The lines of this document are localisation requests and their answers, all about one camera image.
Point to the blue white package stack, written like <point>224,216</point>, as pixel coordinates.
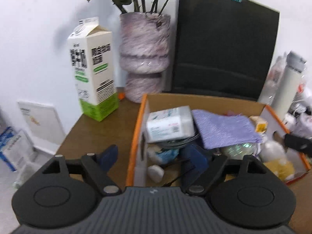
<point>16,149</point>

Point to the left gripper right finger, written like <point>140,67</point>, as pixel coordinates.
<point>244,193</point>

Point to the white round jar lid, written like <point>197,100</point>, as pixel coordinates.
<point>155,173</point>

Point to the purple knitted cloth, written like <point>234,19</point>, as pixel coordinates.
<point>218,131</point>

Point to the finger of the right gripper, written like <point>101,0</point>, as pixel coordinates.
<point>299,144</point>

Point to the iridescent plastic bag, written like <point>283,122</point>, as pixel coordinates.
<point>238,151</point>

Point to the pink marbled vase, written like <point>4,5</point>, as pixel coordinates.
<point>144,52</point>

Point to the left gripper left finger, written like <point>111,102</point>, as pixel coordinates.
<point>63,192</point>

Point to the beige yellow plug adapter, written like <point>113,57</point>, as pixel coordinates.
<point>260,124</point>

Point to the white and orange plush dog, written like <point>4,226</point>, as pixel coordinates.
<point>273,156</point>

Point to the white thermos bottle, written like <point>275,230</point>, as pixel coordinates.
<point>289,83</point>

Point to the white wet wipes pack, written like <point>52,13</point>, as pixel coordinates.
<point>169,125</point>

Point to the white green milk carton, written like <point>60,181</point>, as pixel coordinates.
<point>90,48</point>

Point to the clear plastic water bottle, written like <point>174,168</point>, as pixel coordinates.
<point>272,81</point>

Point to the black paper bag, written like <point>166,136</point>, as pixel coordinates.
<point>223,47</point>

